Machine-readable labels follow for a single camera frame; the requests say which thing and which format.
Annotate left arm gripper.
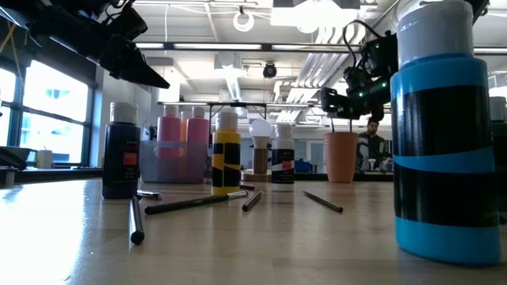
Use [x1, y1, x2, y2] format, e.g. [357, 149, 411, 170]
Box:
[90, 2, 170, 89]

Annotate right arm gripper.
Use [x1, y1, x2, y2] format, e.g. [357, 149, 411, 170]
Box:
[343, 65, 393, 122]

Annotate large pink paint bottle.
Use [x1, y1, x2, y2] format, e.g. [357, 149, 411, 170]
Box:
[156, 103, 183, 181]
[185, 105, 212, 181]

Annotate orange plastic cup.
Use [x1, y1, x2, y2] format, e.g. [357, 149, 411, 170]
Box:
[322, 131, 360, 184]

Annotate large yellow paint bottle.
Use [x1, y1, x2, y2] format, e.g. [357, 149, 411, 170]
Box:
[180, 110, 190, 159]

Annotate small navy paint bottle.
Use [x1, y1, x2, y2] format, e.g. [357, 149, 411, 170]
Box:
[101, 101, 142, 200]

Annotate small white paint bottle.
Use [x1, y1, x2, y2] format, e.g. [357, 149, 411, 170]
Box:
[271, 123, 296, 193]

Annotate small blue paint bottle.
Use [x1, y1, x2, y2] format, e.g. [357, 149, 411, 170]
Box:
[390, 0, 502, 266]

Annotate small yellow paint bottle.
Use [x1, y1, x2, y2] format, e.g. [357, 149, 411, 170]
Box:
[210, 110, 242, 196]

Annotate person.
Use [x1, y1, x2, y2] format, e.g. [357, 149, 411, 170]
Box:
[356, 117, 393, 173]

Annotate grey translucent plastic bin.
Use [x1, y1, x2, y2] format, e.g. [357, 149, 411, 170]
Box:
[140, 139, 211, 184]

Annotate black paintbrush orange ferrule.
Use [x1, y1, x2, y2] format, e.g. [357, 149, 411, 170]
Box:
[302, 190, 345, 214]

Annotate brass lamp with white bulb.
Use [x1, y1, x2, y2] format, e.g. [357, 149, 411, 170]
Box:
[241, 118, 274, 183]

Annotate white cup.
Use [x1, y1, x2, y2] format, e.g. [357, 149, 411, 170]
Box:
[35, 149, 54, 169]

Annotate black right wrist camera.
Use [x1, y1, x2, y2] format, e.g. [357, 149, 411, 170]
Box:
[319, 86, 350, 120]

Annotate white hanging ring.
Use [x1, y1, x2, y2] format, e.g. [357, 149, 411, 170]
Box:
[232, 9, 256, 33]

